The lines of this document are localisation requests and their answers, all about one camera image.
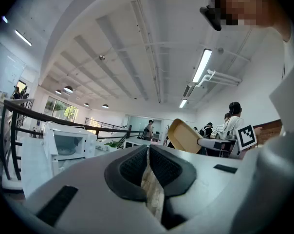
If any large window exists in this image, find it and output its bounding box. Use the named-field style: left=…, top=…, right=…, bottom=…
left=44, top=96, right=79, bottom=123

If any ceiling air vent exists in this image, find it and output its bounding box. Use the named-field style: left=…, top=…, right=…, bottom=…
left=182, top=82, right=195, bottom=98

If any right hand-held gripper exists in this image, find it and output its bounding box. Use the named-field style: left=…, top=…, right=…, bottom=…
left=197, top=124, right=258, bottom=159

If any green potted plant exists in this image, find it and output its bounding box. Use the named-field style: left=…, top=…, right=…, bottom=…
left=105, top=140, right=124, bottom=148

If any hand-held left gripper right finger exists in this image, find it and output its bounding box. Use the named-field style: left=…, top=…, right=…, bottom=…
left=149, top=144, right=245, bottom=234

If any white cabinet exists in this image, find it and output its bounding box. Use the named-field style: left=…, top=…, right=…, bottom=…
left=20, top=136, right=53, bottom=199

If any white wall board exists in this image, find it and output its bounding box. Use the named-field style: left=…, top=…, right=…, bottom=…
left=0, top=41, right=26, bottom=98

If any long ceiling tube light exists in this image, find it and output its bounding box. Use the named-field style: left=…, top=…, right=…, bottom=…
left=192, top=48, right=213, bottom=83

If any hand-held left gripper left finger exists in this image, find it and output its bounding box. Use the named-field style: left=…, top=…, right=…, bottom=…
left=24, top=144, right=167, bottom=234

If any white table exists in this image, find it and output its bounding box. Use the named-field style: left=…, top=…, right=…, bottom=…
left=123, top=137, right=152, bottom=149

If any white microwave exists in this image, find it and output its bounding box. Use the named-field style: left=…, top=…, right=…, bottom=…
left=43, top=121, right=98, bottom=176

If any white ceiling cable tray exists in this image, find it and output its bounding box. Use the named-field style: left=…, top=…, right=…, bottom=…
left=197, top=69, right=243, bottom=88

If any person's head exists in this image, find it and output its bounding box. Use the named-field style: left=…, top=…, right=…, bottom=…
left=214, top=0, right=293, bottom=42

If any yellow food container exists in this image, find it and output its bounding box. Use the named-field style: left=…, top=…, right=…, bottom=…
left=166, top=118, right=204, bottom=154

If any black head-worn camera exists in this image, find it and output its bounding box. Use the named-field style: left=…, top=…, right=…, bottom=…
left=199, top=0, right=222, bottom=32

